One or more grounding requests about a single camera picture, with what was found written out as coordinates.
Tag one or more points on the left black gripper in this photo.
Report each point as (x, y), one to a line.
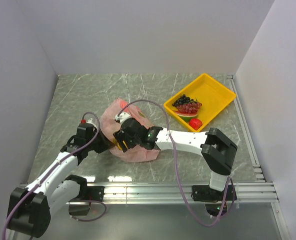
(105, 143)

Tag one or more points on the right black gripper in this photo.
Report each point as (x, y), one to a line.
(120, 135)

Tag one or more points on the pink plastic bag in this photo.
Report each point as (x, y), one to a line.
(109, 126)

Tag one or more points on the yellow lemon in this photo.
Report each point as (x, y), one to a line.
(117, 145)

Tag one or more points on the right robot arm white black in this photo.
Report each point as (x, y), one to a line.
(214, 146)

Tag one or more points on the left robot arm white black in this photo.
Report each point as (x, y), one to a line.
(31, 208)

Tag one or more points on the watermelon slice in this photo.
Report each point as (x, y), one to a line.
(186, 116)

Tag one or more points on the dark purple grape bunch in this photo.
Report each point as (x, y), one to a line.
(184, 99)

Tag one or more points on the red strawberry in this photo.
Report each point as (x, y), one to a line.
(195, 123)

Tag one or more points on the red grape bunch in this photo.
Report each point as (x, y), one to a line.
(189, 108)

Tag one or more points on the yellow plastic tray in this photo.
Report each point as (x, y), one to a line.
(213, 95)

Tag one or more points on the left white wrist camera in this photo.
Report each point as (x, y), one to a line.
(89, 121)

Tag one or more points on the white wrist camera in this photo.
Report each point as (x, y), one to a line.
(122, 117)
(89, 121)

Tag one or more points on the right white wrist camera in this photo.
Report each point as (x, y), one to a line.
(122, 117)

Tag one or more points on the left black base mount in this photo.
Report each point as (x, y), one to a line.
(89, 206)

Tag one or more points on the aluminium rail frame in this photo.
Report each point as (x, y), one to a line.
(152, 200)

